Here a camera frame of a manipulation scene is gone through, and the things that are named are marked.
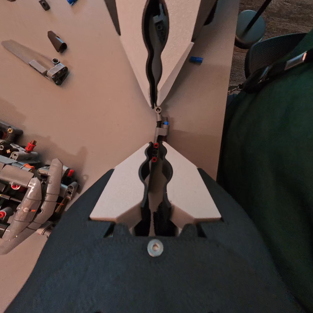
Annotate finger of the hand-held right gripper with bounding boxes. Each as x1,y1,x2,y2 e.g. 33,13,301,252
157,0,201,107
115,0,157,109

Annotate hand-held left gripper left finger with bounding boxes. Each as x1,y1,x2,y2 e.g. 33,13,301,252
89,142,153,223

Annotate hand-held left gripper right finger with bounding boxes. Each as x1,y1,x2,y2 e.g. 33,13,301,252
161,142,222,223

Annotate long grey lego panel assembly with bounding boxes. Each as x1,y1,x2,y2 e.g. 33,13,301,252
148,117,170,211

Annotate grey and orange lego car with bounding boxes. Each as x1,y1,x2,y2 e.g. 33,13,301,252
0,120,80,255

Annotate short grey lego wedge assembly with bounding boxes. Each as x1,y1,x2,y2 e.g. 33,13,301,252
1,40,69,86

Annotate round grey floor stand base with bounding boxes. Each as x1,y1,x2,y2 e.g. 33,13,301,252
235,0,273,49

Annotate dark mesh office chair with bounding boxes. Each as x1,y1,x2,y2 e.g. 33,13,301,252
245,33,307,81

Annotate person's torso in green shirt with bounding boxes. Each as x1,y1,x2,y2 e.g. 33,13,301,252
216,32,313,313

